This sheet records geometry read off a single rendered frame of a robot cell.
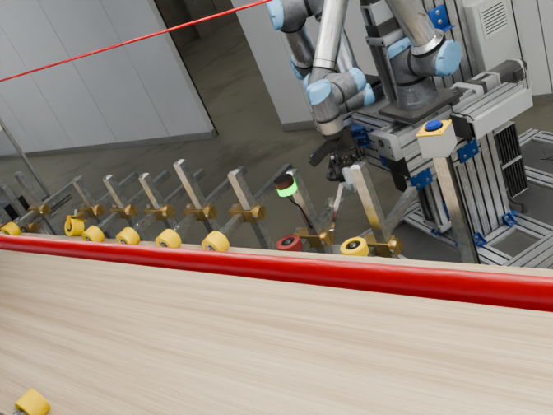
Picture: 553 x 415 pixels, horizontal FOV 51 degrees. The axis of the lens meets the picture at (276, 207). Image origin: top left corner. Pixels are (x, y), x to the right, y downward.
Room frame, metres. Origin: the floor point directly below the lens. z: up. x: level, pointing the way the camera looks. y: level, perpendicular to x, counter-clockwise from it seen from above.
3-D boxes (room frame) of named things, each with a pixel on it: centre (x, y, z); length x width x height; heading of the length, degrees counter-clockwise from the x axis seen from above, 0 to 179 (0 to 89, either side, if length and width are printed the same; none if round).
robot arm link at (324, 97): (1.63, -0.26, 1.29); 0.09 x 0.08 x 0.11; 115
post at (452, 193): (1.30, -0.44, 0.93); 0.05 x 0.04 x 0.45; 44
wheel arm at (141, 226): (2.28, 0.41, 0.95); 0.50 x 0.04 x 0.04; 134
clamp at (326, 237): (1.69, -0.07, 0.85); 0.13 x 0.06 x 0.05; 44
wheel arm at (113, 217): (2.46, 0.59, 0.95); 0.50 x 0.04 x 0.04; 134
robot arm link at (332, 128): (1.63, -0.25, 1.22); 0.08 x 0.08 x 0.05
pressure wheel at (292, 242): (1.63, 0.01, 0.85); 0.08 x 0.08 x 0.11
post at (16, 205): (3.11, 1.30, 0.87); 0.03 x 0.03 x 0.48; 44
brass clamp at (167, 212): (2.23, 0.45, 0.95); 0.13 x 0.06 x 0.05; 44
